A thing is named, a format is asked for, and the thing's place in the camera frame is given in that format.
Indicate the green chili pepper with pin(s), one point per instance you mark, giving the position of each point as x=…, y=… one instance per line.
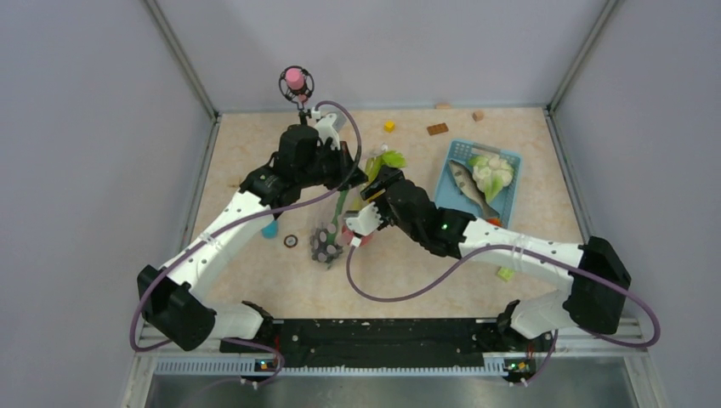
x=338, y=210

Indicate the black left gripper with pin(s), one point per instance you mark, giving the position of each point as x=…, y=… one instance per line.
x=341, y=155

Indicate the red tomato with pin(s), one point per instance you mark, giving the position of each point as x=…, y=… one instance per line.
x=350, y=238

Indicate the black grape bunch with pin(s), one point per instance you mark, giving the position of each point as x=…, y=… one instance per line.
x=323, y=244

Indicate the grey toy fish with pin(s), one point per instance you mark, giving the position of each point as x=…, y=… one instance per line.
x=464, y=181

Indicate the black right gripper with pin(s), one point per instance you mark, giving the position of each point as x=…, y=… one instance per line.
x=380, y=184

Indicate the light green lego brick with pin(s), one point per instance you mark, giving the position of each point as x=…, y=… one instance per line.
x=505, y=274

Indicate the light blue plastic basket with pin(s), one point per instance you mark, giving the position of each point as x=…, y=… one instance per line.
x=448, y=195

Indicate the brown brick block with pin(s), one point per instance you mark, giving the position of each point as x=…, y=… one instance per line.
x=437, y=129

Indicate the teal silicone tool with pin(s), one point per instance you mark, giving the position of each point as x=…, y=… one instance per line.
x=270, y=231

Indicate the pink microphone on tripod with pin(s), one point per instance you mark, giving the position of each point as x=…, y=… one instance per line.
x=297, y=86

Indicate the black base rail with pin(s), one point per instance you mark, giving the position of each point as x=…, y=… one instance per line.
x=394, y=343

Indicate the white cauliflower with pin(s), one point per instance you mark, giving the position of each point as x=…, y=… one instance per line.
x=491, y=173

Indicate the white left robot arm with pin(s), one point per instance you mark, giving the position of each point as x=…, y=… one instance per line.
x=170, y=297

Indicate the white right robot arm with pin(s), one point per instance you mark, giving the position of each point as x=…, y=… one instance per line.
x=585, y=276

